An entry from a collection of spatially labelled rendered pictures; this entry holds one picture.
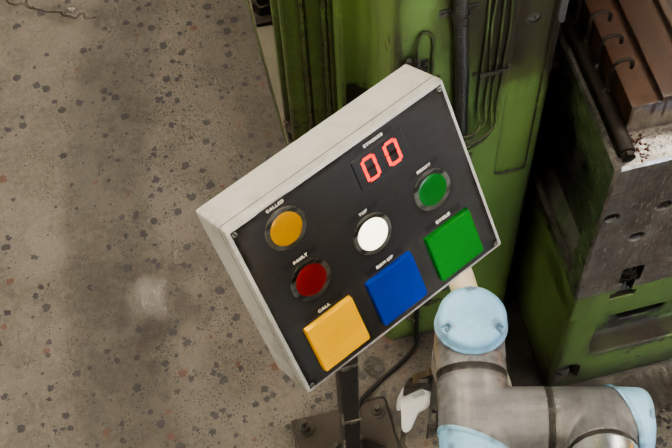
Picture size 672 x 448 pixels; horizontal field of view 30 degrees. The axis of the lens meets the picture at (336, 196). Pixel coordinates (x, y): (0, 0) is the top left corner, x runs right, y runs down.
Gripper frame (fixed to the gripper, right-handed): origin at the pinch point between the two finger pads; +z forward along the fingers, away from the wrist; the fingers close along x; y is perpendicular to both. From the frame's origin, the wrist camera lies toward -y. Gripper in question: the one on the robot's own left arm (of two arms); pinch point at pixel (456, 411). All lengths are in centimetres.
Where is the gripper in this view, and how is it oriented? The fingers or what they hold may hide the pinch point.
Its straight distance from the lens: 165.8
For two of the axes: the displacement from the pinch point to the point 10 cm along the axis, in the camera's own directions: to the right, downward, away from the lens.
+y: -1.4, 8.6, -4.9
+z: 0.3, 5.0, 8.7
